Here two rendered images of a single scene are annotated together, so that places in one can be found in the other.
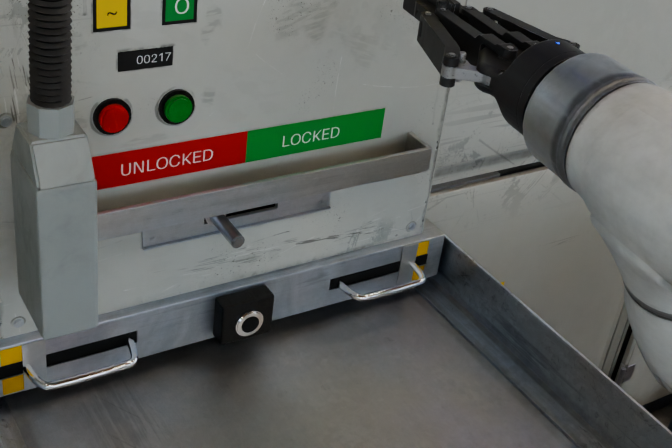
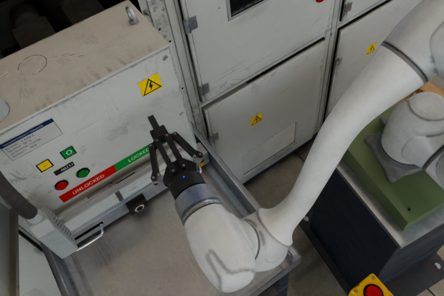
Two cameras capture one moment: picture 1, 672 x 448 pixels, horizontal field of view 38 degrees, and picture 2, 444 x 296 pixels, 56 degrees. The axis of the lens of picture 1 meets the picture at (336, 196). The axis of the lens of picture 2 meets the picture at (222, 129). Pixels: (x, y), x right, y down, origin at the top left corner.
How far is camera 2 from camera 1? 64 cm
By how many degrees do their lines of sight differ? 24
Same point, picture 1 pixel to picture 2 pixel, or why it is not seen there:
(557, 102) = (179, 211)
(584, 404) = not seen: hidden behind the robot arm
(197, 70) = (84, 162)
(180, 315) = (115, 212)
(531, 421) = not seen: hidden behind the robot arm
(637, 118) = (195, 232)
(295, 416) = (159, 237)
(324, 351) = (170, 205)
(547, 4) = (244, 28)
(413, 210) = not seen: hidden behind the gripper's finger
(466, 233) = (238, 106)
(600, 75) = (190, 203)
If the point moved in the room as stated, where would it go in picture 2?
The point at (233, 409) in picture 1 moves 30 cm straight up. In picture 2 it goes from (139, 238) to (108, 192)
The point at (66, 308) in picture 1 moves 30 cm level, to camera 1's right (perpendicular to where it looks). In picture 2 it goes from (65, 252) to (180, 251)
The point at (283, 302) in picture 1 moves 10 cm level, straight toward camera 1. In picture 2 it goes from (151, 193) to (148, 223)
